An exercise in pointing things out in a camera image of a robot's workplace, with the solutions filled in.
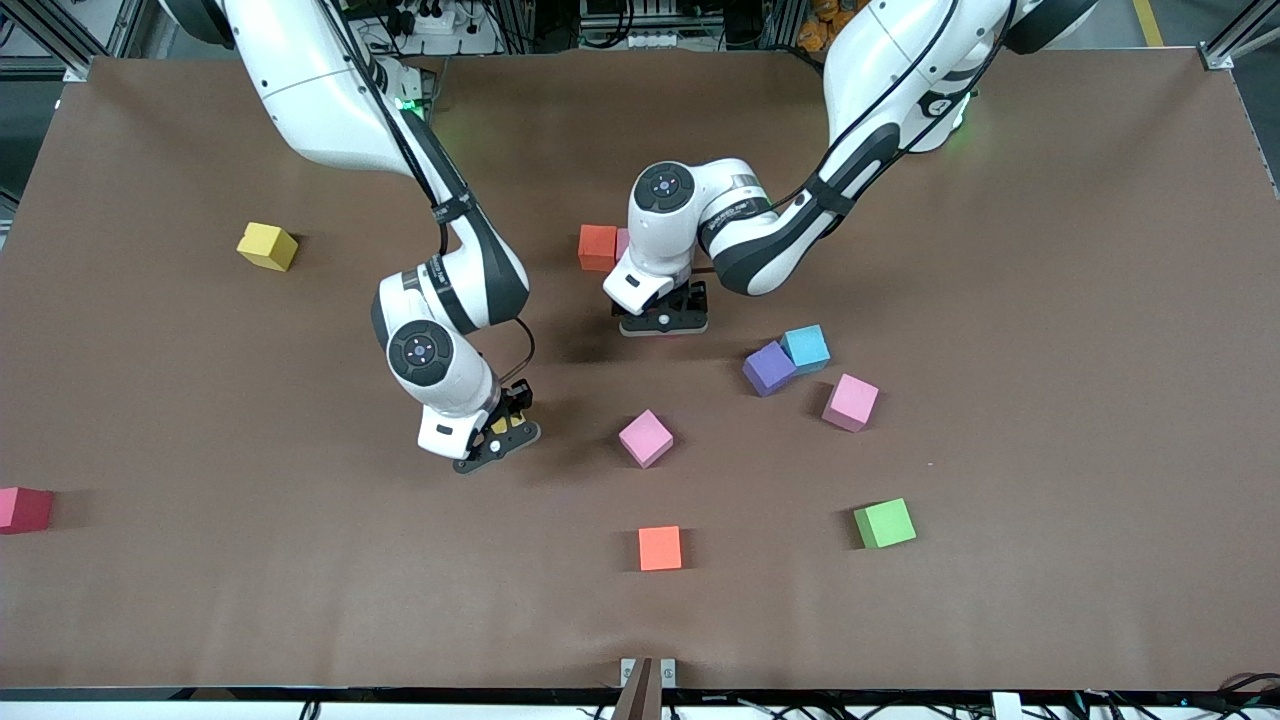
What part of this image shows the orange foam cube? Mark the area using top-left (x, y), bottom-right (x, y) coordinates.
top-left (579, 224), bottom-right (619, 274)
top-left (638, 525), bottom-right (684, 573)

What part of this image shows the light purple foam cube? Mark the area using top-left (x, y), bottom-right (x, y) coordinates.
top-left (740, 342), bottom-right (797, 398)

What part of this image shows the green foam cube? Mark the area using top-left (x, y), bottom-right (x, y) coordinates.
top-left (853, 497), bottom-right (918, 551)

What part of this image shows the blue foam cube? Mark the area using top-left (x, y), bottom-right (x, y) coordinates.
top-left (779, 324), bottom-right (832, 376)

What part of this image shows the large table cover sheet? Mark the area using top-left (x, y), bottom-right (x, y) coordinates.
top-left (0, 50), bottom-right (1280, 693)

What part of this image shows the white power strip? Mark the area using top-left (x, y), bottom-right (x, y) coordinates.
top-left (400, 0), bottom-right (501, 56)
top-left (580, 28), bottom-right (706, 51)

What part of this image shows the bag of orange snacks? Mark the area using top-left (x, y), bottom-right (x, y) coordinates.
top-left (798, 0), bottom-right (861, 53)

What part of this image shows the black camera cable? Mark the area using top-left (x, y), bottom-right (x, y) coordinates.
top-left (495, 318), bottom-right (537, 386)

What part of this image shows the small metal bracket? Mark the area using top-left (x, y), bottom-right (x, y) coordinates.
top-left (620, 657), bottom-right (677, 691)

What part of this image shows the aluminium frame profile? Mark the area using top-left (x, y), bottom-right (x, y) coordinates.
top-left (0, 0), bottom-right (186, 81)
top-left (1200, 0), bottom-right (1280, 71)

